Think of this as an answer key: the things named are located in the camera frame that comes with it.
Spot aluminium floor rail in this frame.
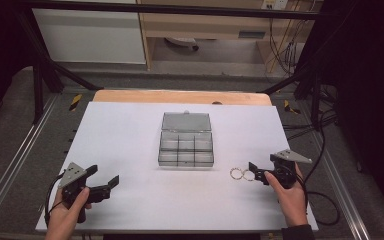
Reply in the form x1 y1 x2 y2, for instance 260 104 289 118
0 94 60 228
308 131 372 240

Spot clear plastic compartment box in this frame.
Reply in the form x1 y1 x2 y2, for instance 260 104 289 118
157 111 215 168

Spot person's left hand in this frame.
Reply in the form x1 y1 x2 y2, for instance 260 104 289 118
44 186 93 236

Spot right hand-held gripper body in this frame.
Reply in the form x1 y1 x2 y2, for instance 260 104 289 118
269 148 314 190

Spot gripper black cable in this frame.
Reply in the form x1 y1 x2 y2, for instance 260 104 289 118
293 109 341 227
44 172 66 228

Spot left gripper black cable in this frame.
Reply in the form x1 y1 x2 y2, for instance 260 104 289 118
44 172 66 228

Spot wooden table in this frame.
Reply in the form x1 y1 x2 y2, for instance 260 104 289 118
92 88 274 107

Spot thin metal ring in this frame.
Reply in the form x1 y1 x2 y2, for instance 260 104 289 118
229 167 244 181

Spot black metal stand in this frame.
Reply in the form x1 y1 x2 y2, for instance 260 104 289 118
14 9 105 125
261 19 339 131

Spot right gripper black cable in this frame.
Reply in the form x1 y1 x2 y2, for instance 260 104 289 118
293 109 341 227

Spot white cabinet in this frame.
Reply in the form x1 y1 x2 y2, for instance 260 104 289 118
31 0 147 65

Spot yellow black floor tape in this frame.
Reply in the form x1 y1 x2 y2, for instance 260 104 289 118
283 99 302 115
68 93 83 112

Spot bundle of hanging cables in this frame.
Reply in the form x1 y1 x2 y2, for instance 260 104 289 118
267 0 316 77

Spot black floor cables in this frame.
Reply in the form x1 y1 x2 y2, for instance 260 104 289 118
281 111 338 142

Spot black metal crossbar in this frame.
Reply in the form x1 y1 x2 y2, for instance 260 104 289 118
19 0 324 21

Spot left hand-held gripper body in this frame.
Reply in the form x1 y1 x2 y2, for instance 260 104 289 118
59 162 112 224

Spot light wooden desk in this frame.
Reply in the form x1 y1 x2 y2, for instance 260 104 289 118
135 0 325 72

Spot white wall socket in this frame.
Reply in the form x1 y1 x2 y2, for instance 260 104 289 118
261 0 290 11

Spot person's right hand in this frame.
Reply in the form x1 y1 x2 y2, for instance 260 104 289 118
263 163 310 228

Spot white table mat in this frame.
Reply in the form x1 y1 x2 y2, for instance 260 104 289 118
34 101 320 234

